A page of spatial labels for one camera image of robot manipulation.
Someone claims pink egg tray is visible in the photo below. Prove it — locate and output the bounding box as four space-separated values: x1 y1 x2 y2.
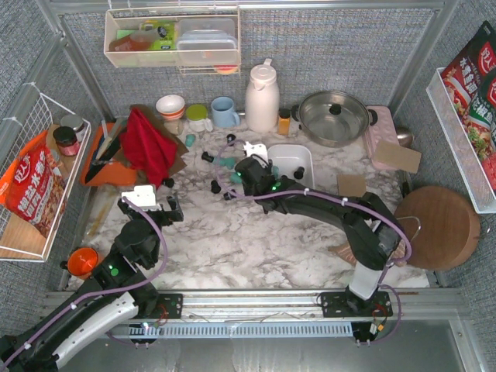
363 105 399 171

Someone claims green lid glass jar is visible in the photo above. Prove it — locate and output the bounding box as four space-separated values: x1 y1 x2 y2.
185 104 213 133

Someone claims orange snack bag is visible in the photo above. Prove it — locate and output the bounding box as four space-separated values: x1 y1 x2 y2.
1 131 65 238

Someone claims steel pot with lid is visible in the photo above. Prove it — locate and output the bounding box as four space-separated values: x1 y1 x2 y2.
291 91 378 148

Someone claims white rectangular storage basket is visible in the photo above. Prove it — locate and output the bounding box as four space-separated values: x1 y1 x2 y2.
267 144 315 188

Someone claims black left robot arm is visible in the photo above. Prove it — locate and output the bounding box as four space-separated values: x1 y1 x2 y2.
1 195 184 371

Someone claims light blue mug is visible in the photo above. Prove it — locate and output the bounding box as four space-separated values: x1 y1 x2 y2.
211 97 240 129

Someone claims clear plastic food container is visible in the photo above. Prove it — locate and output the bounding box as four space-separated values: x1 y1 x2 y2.
175 18 238 66

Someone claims white right wall basket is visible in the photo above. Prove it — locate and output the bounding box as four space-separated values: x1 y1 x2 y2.
425 67 495 215

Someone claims white wall-mounted basket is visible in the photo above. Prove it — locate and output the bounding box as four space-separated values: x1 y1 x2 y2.
104 5 241 74

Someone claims orange tray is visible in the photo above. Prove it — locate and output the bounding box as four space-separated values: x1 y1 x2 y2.
79 126 137 187

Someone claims striped pink knit cloth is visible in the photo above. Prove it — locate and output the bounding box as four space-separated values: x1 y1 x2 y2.
328 242 357 266

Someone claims brown cardboard on tray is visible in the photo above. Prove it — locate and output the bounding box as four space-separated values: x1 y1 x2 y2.
372 140 422 174

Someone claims orange spice bottle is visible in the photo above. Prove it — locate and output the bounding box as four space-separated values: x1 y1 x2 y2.
277 108 291 136

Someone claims red seasoning packet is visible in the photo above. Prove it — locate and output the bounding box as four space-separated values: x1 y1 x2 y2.
441 21 495 188

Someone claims silver lid jar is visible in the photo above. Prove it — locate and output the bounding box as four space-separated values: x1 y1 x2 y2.
60 114 85 136

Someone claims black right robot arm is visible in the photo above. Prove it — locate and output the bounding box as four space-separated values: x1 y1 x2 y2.
235 156 407 303

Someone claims white bowl with stripes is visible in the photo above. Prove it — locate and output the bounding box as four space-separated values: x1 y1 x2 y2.
155 95 185 119

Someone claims orange ball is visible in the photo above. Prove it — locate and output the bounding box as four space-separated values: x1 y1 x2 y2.
67 247 101 280

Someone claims brown cardboard square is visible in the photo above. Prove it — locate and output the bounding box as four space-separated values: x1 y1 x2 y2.
336 174 367 197

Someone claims white wire side basket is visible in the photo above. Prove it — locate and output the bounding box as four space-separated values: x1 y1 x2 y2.
1 91 91 262

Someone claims red lid jar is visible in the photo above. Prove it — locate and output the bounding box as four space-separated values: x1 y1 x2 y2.
53 126 80 157

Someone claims round wooden board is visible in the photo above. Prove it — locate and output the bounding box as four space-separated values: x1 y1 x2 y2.
394 186 481 270

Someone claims white thermos jug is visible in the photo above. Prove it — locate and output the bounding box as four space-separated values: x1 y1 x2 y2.
245 58 280 133

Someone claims red cloth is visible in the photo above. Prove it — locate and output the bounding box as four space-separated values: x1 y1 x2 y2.
119 107 177 188

